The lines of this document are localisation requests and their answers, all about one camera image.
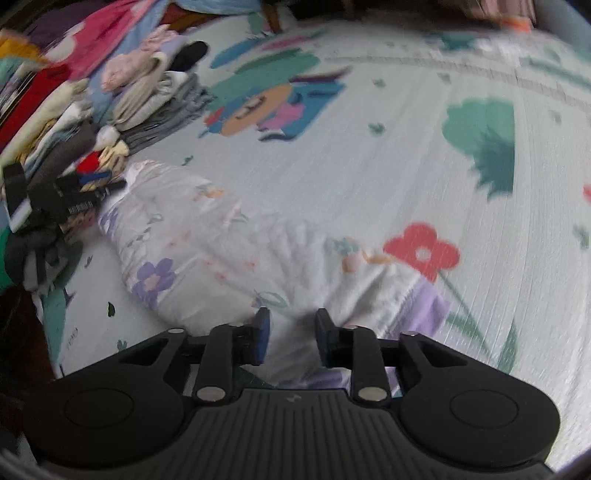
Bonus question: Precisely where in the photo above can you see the black sock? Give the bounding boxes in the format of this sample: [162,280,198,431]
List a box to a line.
[167,41,209,72]

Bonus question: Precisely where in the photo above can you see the pink and blue blanket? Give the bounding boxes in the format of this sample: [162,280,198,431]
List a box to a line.
[27,1,262,123]

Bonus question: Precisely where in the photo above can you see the folded pink beige clothes stack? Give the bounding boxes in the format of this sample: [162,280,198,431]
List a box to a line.
[100,25,187,128]

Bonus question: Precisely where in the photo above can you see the white floral purple-trim pants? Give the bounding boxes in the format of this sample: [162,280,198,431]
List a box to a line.
[98,161,450,388]

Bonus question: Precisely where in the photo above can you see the cartoon animal play mat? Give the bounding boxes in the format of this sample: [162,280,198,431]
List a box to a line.
[44,14,590,468]

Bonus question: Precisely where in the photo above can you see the pink striped curtain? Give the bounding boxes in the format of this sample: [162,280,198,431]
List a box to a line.
[459,0,537,31]

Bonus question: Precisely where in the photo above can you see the folded yellow red green clothes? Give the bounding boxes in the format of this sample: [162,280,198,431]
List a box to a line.
[0,64,131,186]

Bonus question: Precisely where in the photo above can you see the grey folded garment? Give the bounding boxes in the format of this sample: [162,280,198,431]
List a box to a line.
[120,72,211,155]

